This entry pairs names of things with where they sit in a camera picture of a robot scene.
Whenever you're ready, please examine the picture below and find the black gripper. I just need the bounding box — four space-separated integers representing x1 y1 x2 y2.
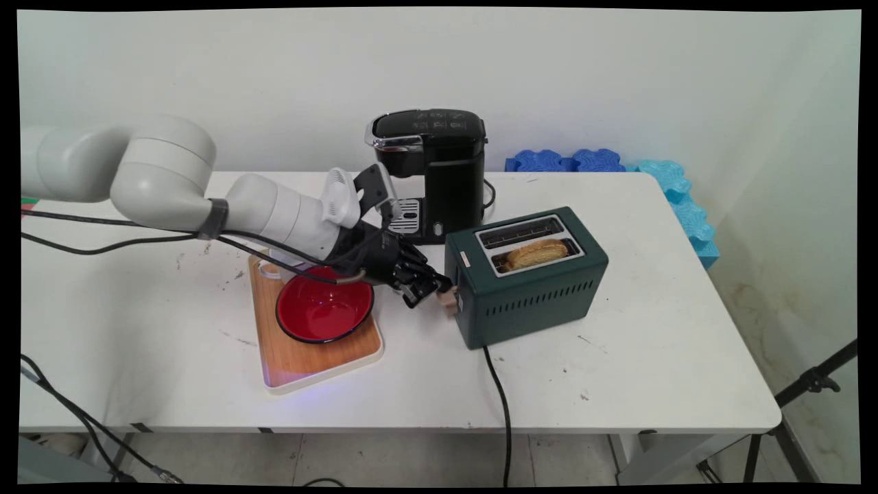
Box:
326 223 453 309

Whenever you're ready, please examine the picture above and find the dark green two-slot toaster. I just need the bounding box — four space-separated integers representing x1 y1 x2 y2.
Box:
441 206 610 351

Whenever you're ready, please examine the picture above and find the black capsule coffee machine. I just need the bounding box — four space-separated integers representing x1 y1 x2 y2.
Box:
364 108 496 246

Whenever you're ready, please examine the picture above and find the red bowl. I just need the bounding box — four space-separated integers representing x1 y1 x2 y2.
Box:
275 266 376 344

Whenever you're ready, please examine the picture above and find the toasted bread slice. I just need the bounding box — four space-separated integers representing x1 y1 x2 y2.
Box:
506 238 570 272

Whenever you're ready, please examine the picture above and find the wooden serving tray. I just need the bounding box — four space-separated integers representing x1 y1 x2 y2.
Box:
248 252 385 396

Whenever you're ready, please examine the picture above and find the translucent white cup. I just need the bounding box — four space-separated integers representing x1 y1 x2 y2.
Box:
257 248 302 283

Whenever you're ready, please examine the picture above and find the dark blue foam mat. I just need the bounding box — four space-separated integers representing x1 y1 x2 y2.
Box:
505 148 626 173

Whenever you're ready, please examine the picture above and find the light blue foam mat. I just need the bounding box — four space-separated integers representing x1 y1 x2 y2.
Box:
626 159 721 270

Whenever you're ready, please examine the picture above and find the white table leg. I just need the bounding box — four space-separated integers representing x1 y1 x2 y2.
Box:
607 432 748 484

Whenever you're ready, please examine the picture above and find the black tripod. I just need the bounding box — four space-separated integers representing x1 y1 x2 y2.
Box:
696 338 859 484

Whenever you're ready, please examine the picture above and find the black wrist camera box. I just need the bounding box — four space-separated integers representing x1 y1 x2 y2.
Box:
353 163 403 224

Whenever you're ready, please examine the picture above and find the black toaster power cable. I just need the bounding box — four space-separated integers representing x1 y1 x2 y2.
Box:
482 345 514 488

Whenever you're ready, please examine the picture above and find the black cable strap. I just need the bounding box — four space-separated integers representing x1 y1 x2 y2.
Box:
199 199 228 239

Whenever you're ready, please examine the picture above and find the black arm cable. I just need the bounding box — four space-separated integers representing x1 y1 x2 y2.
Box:
21 232 200 256
21 208 364 283

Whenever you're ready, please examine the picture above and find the black floor cable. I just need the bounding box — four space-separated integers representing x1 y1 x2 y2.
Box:
21 353 182 484

